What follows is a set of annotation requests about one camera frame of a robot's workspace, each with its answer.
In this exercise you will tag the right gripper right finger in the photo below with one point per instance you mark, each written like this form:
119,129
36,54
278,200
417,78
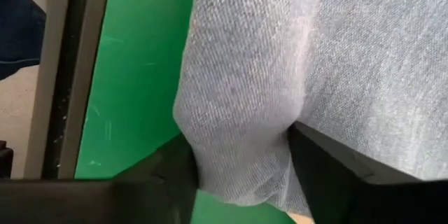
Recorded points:
350,196

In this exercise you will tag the light blue denim jeans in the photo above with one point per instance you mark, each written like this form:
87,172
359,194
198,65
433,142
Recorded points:
315,59

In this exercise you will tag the person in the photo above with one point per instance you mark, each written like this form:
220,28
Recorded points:
17,35

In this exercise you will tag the green table mat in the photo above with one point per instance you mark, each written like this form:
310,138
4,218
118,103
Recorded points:
140,59

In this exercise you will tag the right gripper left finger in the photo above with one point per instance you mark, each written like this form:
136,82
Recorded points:
157,196

